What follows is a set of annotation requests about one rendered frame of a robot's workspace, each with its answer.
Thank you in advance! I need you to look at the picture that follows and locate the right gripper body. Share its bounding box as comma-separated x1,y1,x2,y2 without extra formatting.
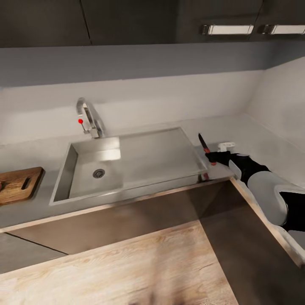
208,150,231,164

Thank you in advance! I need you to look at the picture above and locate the parer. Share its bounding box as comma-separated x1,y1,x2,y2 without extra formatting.
199,133,216,166

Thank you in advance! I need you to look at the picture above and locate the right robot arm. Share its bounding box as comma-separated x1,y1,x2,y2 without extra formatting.
205,142,305,250

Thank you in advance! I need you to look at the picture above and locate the cutting board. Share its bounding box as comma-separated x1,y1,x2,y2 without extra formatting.
0,167,44,205

